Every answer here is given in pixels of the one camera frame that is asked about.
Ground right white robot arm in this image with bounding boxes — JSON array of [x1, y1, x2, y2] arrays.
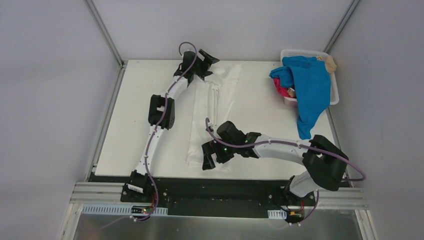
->
[[201, 121, 349, 205]]

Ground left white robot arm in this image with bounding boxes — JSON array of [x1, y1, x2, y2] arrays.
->
[[121, 49, 220, 203]]

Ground blue t shirt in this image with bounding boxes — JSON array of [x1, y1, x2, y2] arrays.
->
[[269, 56, 331, 140]]

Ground white t shirt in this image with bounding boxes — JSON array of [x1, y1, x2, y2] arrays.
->
[[185, 63, 242, 171]]

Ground pink t shirt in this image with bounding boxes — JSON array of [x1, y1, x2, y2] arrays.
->
[[273, 78, 296, 99]]

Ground aluminium frame rail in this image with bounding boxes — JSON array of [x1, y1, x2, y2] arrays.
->
[[69, 181, 369, 210]]

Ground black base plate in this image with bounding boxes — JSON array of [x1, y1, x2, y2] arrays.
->
[[87, 172, 352, 220]]

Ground white cable duct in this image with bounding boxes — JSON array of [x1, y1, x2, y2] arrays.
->
[[267, 209, 287, 220], [81, 204, 168, 217]]

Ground white plastic laundry basket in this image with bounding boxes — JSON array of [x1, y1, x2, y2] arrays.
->
[[280, 49, 340, 105]]

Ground left white cable duct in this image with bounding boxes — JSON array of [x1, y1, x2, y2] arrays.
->
[[81, 204, 168, 217]]

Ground beige t shirt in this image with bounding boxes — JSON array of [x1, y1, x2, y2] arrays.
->
[[316, 55, 337, 74]]

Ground right white cable duct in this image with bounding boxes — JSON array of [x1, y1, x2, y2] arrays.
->
[[267, 209, 287, 220]]

